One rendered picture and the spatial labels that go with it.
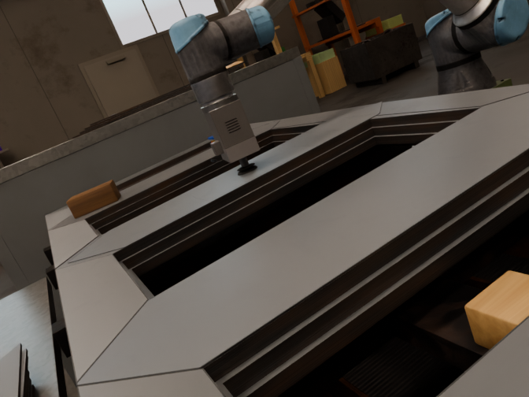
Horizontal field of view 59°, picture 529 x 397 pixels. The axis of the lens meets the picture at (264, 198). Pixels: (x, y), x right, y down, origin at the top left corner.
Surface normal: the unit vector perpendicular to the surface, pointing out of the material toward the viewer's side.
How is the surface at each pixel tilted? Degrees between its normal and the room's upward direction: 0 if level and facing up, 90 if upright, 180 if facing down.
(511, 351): 0
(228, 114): 90
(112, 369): 0
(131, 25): 90
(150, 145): 90
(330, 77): 90
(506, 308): 0
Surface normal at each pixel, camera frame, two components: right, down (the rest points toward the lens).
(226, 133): 0.27, 0.17
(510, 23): 0.49, 0.14
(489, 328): -0.82, 0.44
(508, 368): -0.36, -0.89
